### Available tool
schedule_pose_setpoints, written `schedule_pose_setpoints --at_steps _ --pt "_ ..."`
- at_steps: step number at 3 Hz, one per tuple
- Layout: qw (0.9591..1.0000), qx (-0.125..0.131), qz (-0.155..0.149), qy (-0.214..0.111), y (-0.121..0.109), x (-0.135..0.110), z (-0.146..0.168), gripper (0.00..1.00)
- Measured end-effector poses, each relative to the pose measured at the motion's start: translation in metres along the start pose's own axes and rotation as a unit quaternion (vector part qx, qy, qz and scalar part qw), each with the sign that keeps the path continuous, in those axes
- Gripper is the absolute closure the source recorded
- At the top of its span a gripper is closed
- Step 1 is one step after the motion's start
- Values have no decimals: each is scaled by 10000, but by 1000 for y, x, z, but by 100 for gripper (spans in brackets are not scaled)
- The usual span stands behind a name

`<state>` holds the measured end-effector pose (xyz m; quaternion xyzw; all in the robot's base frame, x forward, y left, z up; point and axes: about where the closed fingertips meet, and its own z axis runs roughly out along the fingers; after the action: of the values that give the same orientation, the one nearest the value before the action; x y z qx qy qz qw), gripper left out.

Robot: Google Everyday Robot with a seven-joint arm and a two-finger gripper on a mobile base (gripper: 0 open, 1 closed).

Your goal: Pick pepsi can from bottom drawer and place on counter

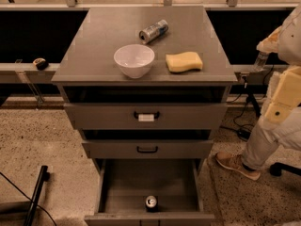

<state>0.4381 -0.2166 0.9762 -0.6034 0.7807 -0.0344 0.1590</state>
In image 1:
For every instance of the tan sneaker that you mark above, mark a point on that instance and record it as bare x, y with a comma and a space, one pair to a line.
234, 162

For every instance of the white ceramic bowl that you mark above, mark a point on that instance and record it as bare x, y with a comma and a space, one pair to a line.
134, 60

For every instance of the black bar with cable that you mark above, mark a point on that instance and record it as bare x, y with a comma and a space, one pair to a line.
26, 210

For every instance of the middle grey drawer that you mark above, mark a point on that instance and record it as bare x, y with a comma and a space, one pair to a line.
147, 149

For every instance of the yellow sponge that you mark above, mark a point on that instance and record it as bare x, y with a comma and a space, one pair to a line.
184, 62

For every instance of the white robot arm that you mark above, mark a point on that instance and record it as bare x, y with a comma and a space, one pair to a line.
286, 42

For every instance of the silver can lying down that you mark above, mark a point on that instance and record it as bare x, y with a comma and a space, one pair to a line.
153, 31

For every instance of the top grey drawer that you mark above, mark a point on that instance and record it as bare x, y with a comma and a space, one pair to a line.
145, 116

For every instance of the grey drawer cabinet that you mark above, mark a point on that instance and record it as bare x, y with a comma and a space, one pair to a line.
145, 82

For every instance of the clear plastic water bottle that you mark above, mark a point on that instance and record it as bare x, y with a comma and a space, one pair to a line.
260, 62

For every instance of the bottom grey drawer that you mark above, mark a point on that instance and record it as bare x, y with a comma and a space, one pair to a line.
126, 183

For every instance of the black stand leg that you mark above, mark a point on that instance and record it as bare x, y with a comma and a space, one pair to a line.
251, 99

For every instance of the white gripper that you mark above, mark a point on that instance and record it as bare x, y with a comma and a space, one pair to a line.
291, 44

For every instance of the grey drawer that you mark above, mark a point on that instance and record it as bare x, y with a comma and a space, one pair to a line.
126, 183
145, 116
147, 149

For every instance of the blue pepsi can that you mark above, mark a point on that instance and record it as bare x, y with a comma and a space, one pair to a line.
151, 204

